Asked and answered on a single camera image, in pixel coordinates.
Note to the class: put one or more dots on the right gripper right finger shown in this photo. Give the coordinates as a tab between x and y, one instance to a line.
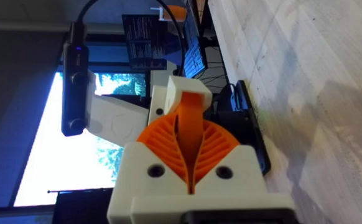
230	161

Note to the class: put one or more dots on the orange and white object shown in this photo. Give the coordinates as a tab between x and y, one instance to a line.
176	13

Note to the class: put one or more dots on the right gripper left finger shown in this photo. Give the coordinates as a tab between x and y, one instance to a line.
143	161

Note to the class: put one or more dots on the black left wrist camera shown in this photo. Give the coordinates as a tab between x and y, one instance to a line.
74	93

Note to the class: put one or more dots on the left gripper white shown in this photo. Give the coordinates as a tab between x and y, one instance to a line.
115	118

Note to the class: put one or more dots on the bright window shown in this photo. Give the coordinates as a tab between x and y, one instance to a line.
63	168

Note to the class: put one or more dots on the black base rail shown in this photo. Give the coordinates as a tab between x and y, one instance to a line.
259	146

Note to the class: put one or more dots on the dark screen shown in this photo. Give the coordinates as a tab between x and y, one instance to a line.
81	207

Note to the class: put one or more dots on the blue lit monitor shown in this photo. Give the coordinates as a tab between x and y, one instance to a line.
195	53

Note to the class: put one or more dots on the dark monitor with text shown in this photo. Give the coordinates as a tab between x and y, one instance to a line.
145	40

